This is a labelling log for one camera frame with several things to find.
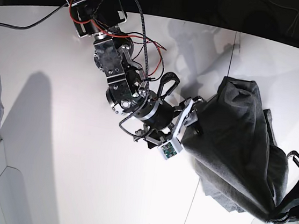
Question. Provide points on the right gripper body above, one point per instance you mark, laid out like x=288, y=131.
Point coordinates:
x=161, y=121

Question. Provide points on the grey t-shirt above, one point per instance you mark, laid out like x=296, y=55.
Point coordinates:
x=238, y=162

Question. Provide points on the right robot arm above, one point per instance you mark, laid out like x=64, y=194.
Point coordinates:
x=132, y=91

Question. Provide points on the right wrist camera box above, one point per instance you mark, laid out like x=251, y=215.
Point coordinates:
x=170, y=148

